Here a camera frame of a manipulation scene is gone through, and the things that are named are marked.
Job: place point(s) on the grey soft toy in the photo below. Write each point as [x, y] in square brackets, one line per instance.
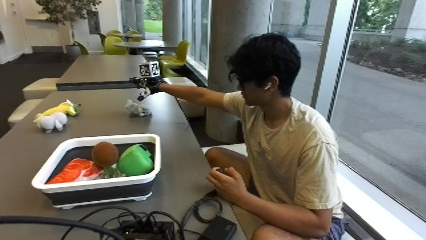
[135, 109]

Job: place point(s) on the white cube of black markers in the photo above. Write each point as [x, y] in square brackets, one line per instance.
[149, 69]

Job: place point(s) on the white bench seat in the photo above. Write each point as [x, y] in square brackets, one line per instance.
[186, 96]
[22, 110]
[39, 88]

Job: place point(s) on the long grey table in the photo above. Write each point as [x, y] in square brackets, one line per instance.
[101, 70]

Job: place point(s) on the yellow-green chair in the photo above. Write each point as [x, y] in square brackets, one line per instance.
[175, 55]
[113, 46]

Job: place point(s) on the round grey table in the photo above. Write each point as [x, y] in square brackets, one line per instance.
[139, 44]

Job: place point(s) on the black power adapter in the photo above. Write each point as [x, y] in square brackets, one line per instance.
[218, 228]

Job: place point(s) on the yellow soft toy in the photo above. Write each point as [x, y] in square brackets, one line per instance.
[59, 109]

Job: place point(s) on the the person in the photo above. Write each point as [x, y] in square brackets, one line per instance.
[287, 140]

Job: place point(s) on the green toy pepper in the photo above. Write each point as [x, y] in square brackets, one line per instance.
[134, 161]

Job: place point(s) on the brown round soft toy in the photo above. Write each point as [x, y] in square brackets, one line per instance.
[105, 154]

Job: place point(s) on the black device box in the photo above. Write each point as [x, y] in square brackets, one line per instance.
[146, 230]

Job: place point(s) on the concrete column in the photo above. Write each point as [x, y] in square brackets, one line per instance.
[234, 63]

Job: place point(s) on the orange and white soft toy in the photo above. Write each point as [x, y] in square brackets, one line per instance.
[75, 170]

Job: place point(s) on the white and grey basin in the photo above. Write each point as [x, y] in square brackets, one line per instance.
[97, 186]

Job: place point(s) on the white earbud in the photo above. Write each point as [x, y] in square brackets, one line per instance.
[267, 86]

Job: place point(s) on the potted tree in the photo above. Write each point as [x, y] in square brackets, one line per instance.
[66, 16]

